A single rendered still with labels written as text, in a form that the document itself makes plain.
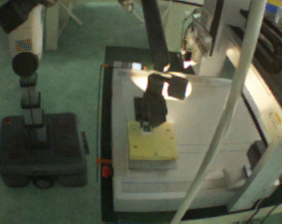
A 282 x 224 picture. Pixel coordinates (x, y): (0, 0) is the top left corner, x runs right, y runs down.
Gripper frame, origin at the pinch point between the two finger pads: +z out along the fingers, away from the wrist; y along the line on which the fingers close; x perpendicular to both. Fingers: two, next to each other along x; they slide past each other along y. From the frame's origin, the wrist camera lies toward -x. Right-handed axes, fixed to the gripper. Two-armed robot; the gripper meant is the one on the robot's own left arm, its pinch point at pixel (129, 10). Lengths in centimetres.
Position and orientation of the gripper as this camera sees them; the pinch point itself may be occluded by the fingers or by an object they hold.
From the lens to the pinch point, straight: 163.8
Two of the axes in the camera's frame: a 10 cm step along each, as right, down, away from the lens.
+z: 3.8, 6.4, 6.7
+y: -2.5, -6.3, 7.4
